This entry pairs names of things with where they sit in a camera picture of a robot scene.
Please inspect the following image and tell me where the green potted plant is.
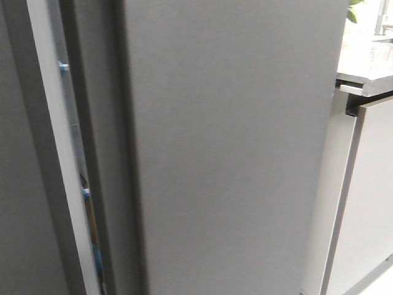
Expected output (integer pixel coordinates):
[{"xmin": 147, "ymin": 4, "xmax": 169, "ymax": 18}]
[{"xmin": 346, "ymin": 0, "xmax": 365, "ymax": 24}]

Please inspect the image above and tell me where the grey kitchen counter cabinet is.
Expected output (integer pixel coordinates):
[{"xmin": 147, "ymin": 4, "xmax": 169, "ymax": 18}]
[{"xmin": 300, "ymin": 31, "xmax": 392, "ymax": 294}]

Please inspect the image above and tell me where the steel sink faucet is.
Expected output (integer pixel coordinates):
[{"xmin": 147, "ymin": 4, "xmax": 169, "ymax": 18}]
[{"xmin": 374, "ymin": 0, "xmax": 392, "ymax": 36}]

